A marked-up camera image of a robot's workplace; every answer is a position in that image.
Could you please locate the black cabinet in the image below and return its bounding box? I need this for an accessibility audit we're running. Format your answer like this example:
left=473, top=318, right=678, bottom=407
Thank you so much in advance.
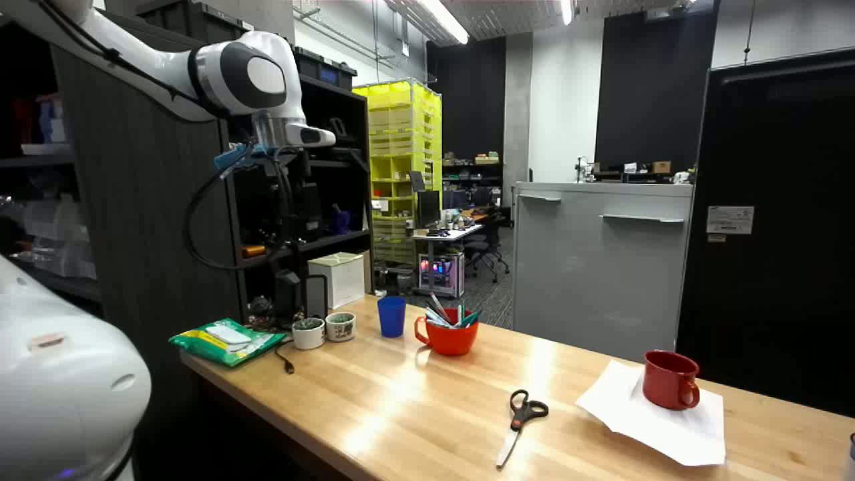
left=677, top=48, right=855, bottom=419

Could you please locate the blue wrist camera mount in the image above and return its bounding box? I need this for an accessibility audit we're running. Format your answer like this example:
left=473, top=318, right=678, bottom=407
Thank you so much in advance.
left=212, top=143, right=275, bottom=178

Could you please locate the teal pen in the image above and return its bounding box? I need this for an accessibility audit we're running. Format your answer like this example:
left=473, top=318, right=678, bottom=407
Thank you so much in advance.
left=459, top=296, right=491, bottom=333

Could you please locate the blue plastic cup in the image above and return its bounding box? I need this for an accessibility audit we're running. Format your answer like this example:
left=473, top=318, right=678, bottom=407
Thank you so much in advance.
left=375, top=294, right=410, bottom=339

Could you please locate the grey computer desk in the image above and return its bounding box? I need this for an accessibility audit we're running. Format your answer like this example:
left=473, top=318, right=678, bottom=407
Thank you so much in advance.
left=410, top=222, right=487, bottom=300

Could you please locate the yellow storage rack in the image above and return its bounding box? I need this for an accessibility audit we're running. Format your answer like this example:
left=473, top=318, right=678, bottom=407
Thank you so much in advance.
left=354, top=79, right=446, bottom=270

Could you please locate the black swivel chair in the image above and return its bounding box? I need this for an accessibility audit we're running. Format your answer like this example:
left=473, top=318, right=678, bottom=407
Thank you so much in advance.
left=465, top=207, right=513, bottom=286

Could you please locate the black wall panel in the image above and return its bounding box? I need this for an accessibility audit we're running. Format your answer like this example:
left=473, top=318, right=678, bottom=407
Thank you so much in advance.
left=593, top=4, right=720, bottom=178

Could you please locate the dark red mug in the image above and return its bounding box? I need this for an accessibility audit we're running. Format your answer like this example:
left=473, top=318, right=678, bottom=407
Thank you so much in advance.
left=642, top=349, right=704, bottom=415

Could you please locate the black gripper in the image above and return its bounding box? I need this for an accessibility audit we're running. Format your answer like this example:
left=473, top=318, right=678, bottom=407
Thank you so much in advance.
left=263, top=145, right=327, bottom=244

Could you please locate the grey partition panel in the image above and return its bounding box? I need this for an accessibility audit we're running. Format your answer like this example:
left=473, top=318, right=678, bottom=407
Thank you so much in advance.
left=510, top=183, right=698, bottom=365

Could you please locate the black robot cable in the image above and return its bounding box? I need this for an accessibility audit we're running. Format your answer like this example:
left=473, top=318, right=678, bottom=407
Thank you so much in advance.
left=180, top=156, right=272, bottom=274

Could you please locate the red plastic bowl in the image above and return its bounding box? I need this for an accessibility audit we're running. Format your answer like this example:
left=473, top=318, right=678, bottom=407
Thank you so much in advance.
left=413, top=310, right=482, bottom=361

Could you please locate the blue white marker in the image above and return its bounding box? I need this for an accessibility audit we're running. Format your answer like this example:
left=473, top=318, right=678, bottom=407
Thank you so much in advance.
left=426, top=291, right=453, bottom=329

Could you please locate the white cardboard box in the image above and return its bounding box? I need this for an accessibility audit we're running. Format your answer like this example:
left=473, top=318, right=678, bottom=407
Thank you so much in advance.
left=306, top=252, right=368, bottom=315

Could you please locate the white paper label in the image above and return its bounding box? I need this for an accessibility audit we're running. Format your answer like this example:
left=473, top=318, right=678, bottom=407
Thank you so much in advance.
left=706, top=203, right=757, bottom=239

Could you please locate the small white plant pot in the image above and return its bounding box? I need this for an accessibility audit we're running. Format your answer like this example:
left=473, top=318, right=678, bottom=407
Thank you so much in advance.
left=323, top=310, right=358, bottom=345
left=290, top=315, right=330, bottom=354

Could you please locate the black computer monitor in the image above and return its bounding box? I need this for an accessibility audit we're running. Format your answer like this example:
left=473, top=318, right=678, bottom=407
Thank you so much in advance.
left=413, top=187, right=443, bottom=230

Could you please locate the black desktop speaker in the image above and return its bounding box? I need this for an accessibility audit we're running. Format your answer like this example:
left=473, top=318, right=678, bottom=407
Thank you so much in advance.
left=302, top=274, right=332, bottom=322
left=272, top=267, right=307, bottom=333

